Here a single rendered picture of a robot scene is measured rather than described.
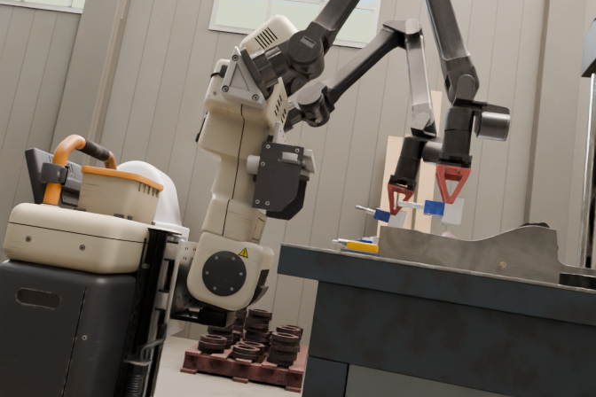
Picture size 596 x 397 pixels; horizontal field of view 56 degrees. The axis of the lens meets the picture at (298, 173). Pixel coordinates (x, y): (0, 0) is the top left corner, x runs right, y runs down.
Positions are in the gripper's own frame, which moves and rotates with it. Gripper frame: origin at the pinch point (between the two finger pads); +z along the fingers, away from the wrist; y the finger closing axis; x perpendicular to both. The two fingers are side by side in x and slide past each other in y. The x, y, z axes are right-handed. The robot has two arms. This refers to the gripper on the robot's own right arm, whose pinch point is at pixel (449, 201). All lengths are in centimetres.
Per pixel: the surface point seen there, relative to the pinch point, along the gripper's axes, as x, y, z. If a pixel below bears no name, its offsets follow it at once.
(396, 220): 11.4, 26.5, 2.9
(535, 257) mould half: -19.6, 9.9, 8.0
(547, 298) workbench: -10, -52, 17
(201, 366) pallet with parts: 125, 224, 92
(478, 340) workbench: -3, -51, 23
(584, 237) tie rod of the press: -62, 137, -13
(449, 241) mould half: -1.6, 10.0, 7.5
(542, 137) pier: -81, 357, -114
